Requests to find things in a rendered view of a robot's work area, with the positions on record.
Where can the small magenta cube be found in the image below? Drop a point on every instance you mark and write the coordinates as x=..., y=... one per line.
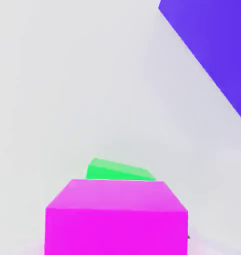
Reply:
x=116, y=229

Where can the large purple box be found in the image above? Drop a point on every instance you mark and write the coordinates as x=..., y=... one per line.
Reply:
x=218, y=39

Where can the small green cube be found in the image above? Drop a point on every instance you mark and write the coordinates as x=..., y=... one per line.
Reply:
x=112, y=172

